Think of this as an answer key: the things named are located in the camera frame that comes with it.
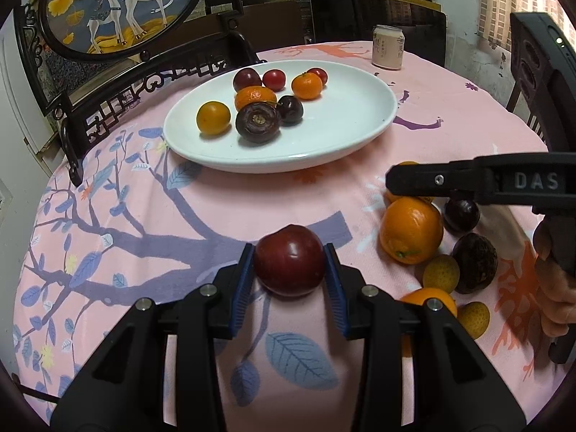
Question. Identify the round deer screen black stand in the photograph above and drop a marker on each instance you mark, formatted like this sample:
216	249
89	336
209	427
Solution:
67	31

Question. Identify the dark red plum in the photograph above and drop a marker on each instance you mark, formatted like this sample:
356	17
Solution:
246	78
290	263

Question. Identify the bright red plum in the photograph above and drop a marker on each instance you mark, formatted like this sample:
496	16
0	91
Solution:
318	74

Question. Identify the small orange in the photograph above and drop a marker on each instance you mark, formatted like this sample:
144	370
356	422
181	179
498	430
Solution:
418	296
254	95

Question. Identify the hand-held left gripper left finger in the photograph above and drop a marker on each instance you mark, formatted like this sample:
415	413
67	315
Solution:
243	290

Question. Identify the tan longan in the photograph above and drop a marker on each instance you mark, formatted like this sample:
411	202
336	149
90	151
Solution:
441	273
473	320

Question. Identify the tangerine with green stem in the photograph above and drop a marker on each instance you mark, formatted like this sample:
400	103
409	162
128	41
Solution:
307	86

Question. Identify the large orange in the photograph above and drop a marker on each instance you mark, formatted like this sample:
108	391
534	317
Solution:
411	234

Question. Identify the dark wooden chair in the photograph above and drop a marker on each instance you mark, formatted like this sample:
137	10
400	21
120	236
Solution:
533	123

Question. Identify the red cherry tomato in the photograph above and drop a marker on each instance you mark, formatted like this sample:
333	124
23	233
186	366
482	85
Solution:
275	79

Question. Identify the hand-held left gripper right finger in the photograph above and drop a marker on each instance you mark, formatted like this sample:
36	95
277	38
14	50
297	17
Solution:
335	290

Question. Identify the beige drink can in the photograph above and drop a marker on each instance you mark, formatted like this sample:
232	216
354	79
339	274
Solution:
387	47

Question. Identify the yellowish orange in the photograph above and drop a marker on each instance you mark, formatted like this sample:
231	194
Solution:
405	165
213	118

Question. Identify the white oval plate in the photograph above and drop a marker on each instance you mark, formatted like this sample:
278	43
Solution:
333	121

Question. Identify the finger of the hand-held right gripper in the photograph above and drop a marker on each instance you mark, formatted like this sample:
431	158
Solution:
438	180

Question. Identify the small dark plum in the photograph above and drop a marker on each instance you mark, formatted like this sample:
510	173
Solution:
461	216

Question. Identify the person's right hand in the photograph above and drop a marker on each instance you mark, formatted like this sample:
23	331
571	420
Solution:
553	292

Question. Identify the black flat panel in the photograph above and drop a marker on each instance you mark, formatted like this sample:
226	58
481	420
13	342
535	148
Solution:
351	18

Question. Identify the dark wooden cabinet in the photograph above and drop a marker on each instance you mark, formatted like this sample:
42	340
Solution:
279	18

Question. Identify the dark purple plum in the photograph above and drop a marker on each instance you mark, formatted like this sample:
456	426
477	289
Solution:
291	109

